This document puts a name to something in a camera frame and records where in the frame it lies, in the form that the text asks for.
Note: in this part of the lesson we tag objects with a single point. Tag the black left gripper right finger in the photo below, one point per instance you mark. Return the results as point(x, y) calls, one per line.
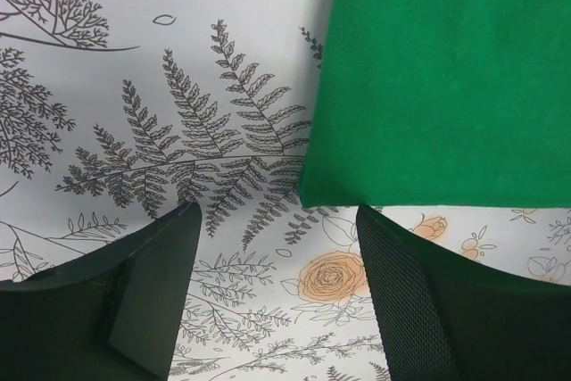
point(442, 316)

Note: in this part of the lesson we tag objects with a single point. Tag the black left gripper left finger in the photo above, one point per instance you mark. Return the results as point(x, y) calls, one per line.
point(112, 314)

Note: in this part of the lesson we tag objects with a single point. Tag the green t shirt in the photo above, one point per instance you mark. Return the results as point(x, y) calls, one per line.
point(442, 102)

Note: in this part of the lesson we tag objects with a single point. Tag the floral table cloth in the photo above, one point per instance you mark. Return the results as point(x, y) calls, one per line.
point(116, 112)

